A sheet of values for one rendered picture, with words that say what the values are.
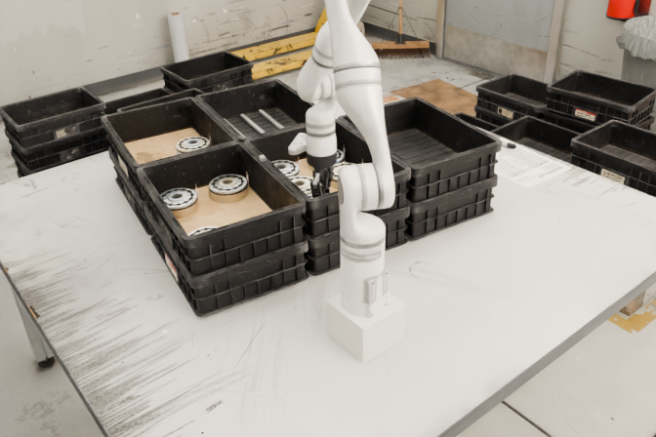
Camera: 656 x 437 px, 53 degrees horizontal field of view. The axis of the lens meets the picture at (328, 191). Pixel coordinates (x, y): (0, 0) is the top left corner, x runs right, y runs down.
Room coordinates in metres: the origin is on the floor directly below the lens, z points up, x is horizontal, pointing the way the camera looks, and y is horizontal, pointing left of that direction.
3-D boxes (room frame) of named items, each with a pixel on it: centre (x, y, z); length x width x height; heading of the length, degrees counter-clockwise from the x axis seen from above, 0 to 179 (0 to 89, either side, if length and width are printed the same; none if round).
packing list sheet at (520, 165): (1.93, -0.61, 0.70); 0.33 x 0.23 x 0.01; 37
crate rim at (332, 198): (1.56, 0.01, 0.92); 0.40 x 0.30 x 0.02; 28
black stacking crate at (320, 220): (1.56, 0.01, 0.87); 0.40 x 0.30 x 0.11; 28
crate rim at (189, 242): (1.42, 0.27, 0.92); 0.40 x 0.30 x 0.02; 28
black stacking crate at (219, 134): (1.77, 0.46, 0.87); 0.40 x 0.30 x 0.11; 28
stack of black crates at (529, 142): (2.54, -0.93, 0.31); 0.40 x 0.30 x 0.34; 37
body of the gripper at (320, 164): (1.46, 0.01, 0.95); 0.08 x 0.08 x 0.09
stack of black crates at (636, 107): (2.79, -1.25, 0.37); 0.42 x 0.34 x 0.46; 37
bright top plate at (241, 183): (1.55, 0.27, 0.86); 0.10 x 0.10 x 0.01
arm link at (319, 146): (1.47, 0.03, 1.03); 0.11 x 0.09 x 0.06; 73
